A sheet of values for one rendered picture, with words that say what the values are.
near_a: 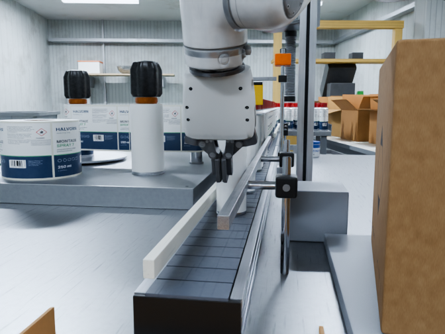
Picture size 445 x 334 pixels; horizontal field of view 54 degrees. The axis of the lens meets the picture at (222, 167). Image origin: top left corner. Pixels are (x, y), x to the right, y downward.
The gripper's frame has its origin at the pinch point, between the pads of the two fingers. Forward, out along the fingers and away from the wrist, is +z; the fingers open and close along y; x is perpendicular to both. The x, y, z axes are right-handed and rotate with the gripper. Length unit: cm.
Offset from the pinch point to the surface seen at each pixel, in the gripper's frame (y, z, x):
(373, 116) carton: -73, 94, -259
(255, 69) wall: 61, 228, -871
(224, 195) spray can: 0.5, 7.4, -3.7
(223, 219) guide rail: -3.8, -7.5, 24.2
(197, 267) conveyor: 0.3, 2.6, 19.6
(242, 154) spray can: -2.4, 1.2, -6.9
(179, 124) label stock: 24, 21, -66
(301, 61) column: -13, 1, -63
